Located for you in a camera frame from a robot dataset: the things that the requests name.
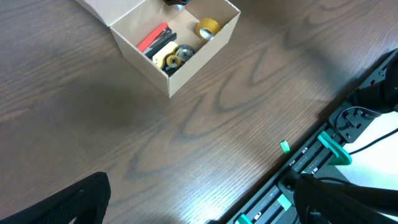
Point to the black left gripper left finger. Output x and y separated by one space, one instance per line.
85 201

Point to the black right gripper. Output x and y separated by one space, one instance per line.
176 2

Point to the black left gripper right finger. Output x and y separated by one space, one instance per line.
321 202

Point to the brown cardboard box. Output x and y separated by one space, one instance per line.
131 21

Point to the clear yellow tape roll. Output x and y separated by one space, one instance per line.
207 28

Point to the correction tape dispenser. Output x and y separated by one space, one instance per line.
173 61

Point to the yellow sticky note pad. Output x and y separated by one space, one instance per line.
159 58

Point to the blue white staples box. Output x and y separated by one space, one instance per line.
179 7

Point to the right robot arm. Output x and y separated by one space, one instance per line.
273 37

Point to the small green clip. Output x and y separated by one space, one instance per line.
285 147

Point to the black mounting rail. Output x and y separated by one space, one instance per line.
355 145

